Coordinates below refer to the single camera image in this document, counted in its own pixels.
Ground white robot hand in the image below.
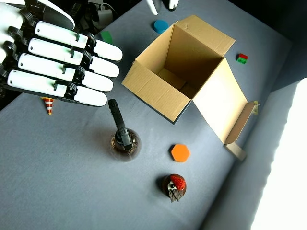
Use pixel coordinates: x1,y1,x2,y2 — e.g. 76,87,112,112
145,0,180,16
0,0,123,107

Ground brown clear spray bottle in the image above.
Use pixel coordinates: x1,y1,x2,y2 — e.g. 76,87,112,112
107,98,142,162

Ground open cardboard box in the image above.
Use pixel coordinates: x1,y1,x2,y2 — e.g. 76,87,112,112
121,15,255,161

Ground blue round block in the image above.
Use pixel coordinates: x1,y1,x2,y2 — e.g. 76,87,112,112
153,20,169,34

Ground toy traffic cone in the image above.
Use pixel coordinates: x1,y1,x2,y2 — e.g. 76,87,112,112
40,97,55,116

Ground white power adapter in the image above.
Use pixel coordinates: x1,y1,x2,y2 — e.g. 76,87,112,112
92,2,114,24

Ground red and green block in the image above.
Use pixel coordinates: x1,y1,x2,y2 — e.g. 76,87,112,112
236,53,249,65

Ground grey table cloth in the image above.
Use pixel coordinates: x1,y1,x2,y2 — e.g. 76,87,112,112
0,0,307,230

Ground orange hexagon block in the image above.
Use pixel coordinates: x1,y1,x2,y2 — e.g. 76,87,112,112
169,143,191,163

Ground toy chocolate strawberry cake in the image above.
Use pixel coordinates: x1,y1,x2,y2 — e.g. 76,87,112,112
161,173,187,204

